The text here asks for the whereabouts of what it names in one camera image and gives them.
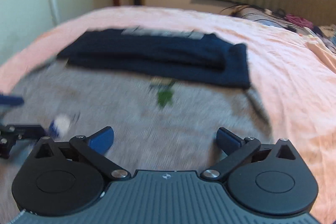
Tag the grey knitted sweater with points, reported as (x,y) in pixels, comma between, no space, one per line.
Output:
(168,57)

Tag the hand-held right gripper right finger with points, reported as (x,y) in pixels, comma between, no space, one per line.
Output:
(227,140)

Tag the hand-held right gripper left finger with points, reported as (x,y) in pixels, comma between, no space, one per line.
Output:
(101,140)

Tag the grey knit shirt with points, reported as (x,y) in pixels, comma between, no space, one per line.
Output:
(147,134)

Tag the striped beige pillow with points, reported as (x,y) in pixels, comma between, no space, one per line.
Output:
(252,14)

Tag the pink bed sheet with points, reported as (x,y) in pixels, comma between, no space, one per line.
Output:
(294,87)

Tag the pile of mixed clothes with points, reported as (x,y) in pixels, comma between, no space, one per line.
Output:
(312,27)

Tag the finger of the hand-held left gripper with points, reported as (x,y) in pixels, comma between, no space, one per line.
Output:
(25,130)
(10,101)

